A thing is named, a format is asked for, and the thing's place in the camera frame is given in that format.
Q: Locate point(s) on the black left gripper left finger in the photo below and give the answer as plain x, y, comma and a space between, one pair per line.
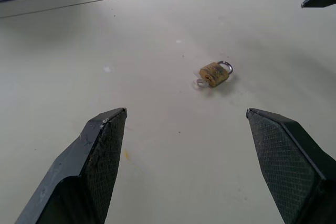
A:
86, 166

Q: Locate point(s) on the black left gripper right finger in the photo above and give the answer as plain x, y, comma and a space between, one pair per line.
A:
286, 166

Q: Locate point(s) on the brass padlock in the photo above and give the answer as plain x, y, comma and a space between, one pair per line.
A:
215, 73

